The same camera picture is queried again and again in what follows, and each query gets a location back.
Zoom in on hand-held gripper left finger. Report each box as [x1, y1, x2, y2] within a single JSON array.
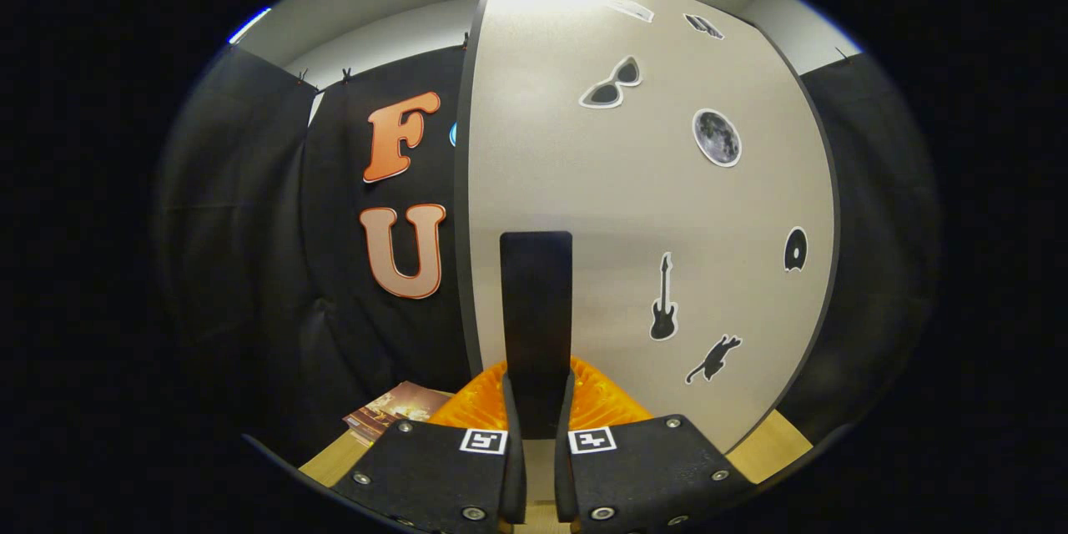
[[332, 359, 528, 534]]

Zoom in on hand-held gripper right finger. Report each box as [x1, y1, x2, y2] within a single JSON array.
[[555, 357, 756, 534]]

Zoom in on black door handle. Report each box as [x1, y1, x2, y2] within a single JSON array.
[[499, 231, 574, 441]]

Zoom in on grey shoe cabinet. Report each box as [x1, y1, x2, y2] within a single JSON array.
[[453, 0, 844, 468]]

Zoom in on brown cover book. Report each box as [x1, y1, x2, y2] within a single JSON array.
[[342, 381, 456, 435]]

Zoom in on black backdrop cloth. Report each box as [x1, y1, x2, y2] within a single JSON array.
[[154, 42, 944, 468]]

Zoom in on narrow ceiling light strip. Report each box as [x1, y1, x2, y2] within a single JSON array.
[[227, 7, 273, 45]]

